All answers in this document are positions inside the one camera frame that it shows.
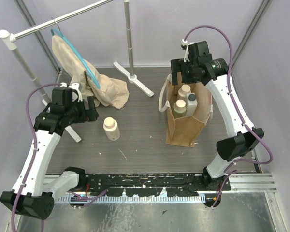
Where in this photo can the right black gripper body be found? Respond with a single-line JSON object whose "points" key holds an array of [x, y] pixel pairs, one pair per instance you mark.
{"points": [[188, 75]]}

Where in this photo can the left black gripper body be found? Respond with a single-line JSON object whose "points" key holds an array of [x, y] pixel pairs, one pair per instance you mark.
{"points": [[91, 112]]}

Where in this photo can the cream bottle beige cap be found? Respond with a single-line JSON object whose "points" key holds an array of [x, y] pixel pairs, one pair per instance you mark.
{"points": [[183, 92]]}

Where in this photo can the white square bottle black cap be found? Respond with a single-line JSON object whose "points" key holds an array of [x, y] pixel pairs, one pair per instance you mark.
{"points": [[191, 104]]}

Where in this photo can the yellow-green bottle cream cap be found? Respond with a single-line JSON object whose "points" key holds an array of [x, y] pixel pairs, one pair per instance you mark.
{"points": [[179, 109]]}

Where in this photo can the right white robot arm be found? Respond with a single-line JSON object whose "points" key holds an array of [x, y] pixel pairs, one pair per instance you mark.
{"points": [[240, 130]]}

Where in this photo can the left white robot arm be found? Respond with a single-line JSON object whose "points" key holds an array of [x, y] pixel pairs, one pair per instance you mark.
{"points": [[29, 196]]}

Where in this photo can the brown canvas bag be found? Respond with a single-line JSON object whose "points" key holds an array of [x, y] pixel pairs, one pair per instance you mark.
{"points": [[184, 130]]}

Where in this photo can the beige cloth garment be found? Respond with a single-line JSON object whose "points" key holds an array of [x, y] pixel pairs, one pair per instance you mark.
{"points": [[112, 92]]}

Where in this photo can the blue clothes hanger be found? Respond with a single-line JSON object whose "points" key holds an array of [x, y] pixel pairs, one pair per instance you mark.
{"points": [[87, 68]]}

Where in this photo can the beige bottle pink cap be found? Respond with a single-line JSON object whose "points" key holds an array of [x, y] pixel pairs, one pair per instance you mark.
{"points": [[111, 129]]}

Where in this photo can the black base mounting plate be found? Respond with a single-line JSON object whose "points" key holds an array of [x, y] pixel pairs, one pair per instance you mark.
{"points": [[145, 184]]}

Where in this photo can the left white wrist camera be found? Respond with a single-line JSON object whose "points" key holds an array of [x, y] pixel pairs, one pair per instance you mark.
{"points": [[76, 94]]}

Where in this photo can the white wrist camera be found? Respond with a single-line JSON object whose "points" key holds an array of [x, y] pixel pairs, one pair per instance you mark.
{"points": [[185, 44], [76, 94]]}

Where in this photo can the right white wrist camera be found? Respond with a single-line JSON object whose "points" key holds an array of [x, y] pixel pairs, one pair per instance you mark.
{"points": [[185, 44]]}

